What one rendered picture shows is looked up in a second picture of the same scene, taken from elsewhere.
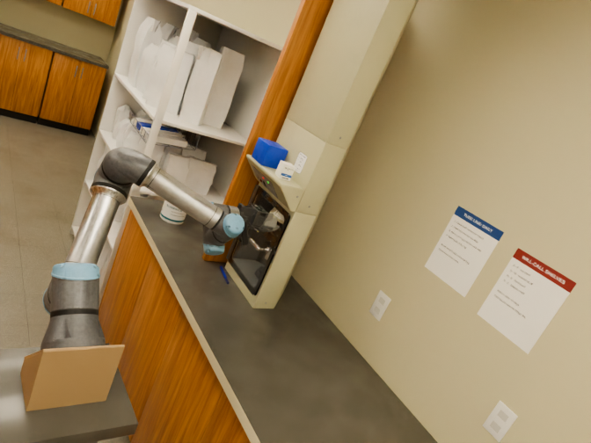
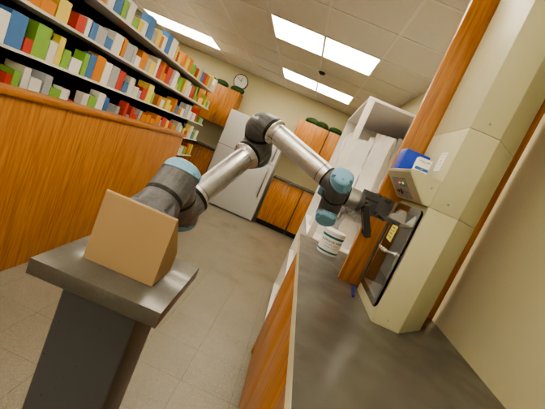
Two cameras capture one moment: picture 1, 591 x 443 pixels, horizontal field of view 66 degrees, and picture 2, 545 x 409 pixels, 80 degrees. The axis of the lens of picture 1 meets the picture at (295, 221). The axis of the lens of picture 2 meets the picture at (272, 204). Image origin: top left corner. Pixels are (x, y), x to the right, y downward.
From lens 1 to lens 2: 0.87 m
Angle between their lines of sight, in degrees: 42
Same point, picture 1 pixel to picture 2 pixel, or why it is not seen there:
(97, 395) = (144, 273)
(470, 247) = not seen: outside the picture
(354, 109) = (509, 91)
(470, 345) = not seen: outside the picture
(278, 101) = (426, 124)
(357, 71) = (510, 47)
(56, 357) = (116, 203)
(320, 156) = (462, 142)
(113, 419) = (141, 298)
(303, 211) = (440, 208)
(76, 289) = (168, 171)
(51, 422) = (90, 270)
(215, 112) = not seen: hidden behind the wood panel
